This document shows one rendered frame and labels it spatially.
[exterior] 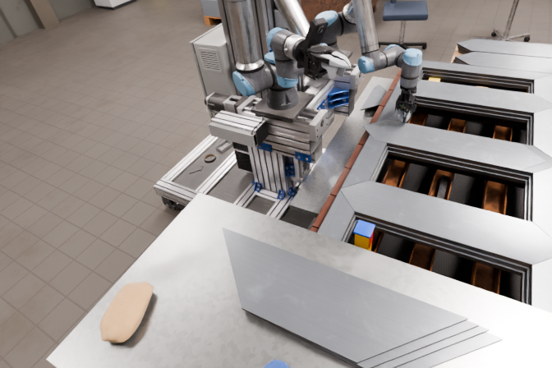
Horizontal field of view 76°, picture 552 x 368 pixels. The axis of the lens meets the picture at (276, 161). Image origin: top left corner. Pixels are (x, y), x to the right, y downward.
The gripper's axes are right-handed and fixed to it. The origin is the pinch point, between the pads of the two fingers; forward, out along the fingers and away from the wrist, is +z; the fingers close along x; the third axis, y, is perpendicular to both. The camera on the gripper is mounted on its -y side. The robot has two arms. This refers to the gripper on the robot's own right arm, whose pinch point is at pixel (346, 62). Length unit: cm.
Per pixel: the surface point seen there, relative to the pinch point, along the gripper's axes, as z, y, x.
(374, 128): -29, 52, -53
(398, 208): 13, 56, -23
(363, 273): 32, 43, 17
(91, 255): -133, 159, 84
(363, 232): 13, 57, -5
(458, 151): 7, 50, -66
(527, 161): 28, 48, -80
